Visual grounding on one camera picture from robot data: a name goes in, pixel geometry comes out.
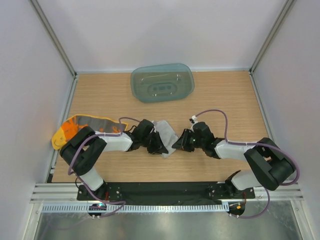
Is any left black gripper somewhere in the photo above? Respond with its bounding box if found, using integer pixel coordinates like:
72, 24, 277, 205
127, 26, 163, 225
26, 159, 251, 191
140, 130, 168, 154

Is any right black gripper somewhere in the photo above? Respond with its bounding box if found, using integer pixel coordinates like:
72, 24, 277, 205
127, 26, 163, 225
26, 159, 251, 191
173, 128, 205, 152

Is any grey panda towel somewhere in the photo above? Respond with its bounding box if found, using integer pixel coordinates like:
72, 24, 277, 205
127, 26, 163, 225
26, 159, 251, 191
152, 120, 179, 159

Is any orange grey towel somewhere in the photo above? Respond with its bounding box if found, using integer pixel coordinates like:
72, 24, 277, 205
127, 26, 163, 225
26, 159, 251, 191
51, 114, 129, 150

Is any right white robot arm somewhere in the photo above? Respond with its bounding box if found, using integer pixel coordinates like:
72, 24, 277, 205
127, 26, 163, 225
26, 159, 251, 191
172, 121, 297, 198

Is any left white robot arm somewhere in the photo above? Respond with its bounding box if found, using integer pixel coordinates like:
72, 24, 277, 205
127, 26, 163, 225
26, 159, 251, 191
60, 119, 177, 200

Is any teal plastic basin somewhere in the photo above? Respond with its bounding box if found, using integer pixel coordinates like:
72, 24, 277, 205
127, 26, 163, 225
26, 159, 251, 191
130, 63, 195, 103

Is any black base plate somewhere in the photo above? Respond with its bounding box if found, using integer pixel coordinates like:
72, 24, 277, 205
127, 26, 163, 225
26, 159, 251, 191
93, 181, 255, 206

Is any slotted cable duct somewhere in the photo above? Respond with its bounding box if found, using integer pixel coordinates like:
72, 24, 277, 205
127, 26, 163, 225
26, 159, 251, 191
41, 202, 229, 214

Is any aluminium frame rail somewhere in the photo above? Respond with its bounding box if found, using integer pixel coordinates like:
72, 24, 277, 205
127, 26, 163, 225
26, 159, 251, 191
30, 183, 304, 203

